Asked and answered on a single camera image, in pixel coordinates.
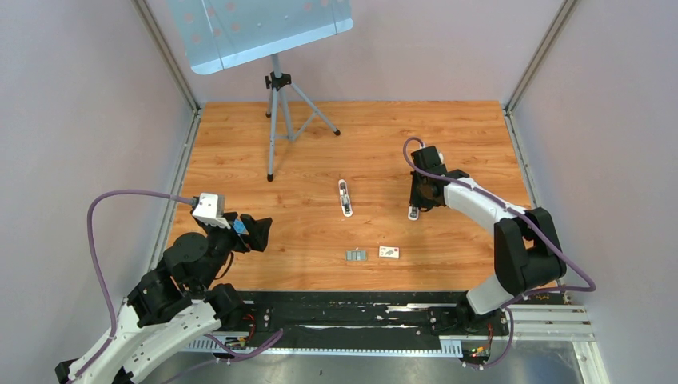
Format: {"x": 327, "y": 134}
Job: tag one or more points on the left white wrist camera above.
{"x": 209, "y": 210}

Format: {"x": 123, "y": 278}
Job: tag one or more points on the white staple box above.
{"x": 388, "y": 252}

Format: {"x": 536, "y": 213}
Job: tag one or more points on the grey staple strips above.
{"x": 356, "y": 256}

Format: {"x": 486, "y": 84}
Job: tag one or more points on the silver perforated music stand tray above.
{"x": 221, "y": 34}

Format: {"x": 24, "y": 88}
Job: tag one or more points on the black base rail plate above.
{"x": 358, "y": 320}

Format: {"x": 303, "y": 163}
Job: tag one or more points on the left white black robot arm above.
{"x": 173, "y": 305}

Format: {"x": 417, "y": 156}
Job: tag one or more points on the grey tripod stand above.
{"x": 279, "y": 114}

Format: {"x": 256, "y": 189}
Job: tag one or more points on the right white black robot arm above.
{"x": 525, "y": 243}

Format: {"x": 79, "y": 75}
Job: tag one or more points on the white stapler body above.
{"x": 413, "y": 213}

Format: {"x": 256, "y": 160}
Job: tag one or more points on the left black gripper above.
{"x": 257, "y": 237}

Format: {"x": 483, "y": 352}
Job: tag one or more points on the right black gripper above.
{"x": 415, "y": 200}

